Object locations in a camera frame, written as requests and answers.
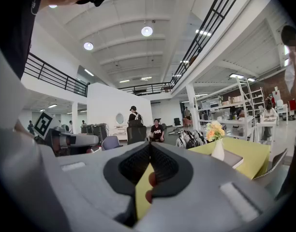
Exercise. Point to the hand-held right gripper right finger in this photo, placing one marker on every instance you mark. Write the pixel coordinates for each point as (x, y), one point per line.
(198, 190)

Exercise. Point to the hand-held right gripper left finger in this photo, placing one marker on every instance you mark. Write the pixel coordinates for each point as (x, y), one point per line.
(90, 178)

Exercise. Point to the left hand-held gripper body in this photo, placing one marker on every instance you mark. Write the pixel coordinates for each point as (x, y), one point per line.
(78, 139)

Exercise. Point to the yellow and white flower bouquet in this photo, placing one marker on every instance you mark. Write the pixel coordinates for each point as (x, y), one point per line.
(218, 151)

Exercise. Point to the grey tray with white rim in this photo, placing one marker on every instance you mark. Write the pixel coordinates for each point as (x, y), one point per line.
(232, 157)

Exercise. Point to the blue chair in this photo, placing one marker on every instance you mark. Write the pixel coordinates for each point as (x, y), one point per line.
(110, 142)

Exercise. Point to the white vanity desk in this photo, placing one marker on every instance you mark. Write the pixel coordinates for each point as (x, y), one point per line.
(117, 130)

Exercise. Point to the cluster of black-white backpacks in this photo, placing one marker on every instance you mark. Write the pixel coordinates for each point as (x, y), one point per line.
(190, 139)

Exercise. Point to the black office chair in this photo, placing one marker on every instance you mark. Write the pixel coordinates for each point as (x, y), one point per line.
(136, 134)

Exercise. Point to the yellow-green table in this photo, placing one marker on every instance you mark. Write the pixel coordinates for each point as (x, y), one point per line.
(249, 153)

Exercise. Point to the black balcony railing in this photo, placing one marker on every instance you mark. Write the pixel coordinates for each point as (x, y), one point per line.
(53, 77)
(206, 20)

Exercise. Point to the salmon armchair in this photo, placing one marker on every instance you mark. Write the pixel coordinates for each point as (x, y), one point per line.
(187, 122)

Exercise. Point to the small black chair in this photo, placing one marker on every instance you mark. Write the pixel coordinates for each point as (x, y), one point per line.
(177, 121)

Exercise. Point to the grey mesh chair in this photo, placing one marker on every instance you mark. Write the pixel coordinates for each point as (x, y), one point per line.
(276, 163)

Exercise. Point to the round ceiling lamp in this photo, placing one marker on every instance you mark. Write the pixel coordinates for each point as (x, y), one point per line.
(88, 46)
(53, 6)
(146, 31)

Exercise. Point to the white shelf rack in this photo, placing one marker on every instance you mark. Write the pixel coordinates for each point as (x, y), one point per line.
(244, 105)

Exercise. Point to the person's black clothes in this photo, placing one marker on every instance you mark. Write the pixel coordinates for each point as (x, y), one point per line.
(12, 20)

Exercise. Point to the oval wall mirror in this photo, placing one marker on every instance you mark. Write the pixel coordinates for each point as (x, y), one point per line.
(119, 118)

